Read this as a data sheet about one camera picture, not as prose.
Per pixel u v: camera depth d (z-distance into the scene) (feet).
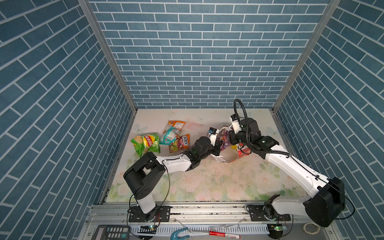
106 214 2.47
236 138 2.32
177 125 3.46
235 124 2.31
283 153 1.63
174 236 2.19
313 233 2.23
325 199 1.26
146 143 2.99
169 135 3.16
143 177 1.51
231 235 2.23
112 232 2.21
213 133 2.42
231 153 2.98
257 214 2.41
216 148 2.46
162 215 2.41
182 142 3.15
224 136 2.75
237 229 2.32
